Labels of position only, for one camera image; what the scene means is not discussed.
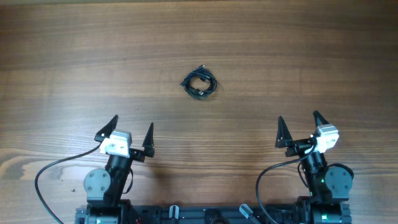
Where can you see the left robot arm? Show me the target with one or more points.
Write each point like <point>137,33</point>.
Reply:
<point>104,187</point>

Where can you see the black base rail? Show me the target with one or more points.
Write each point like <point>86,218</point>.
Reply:
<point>202,214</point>

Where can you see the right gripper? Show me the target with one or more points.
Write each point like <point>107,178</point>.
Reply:
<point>301,145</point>

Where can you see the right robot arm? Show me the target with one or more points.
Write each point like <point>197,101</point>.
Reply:
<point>329,184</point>

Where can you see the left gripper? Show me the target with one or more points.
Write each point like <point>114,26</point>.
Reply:
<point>138,154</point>

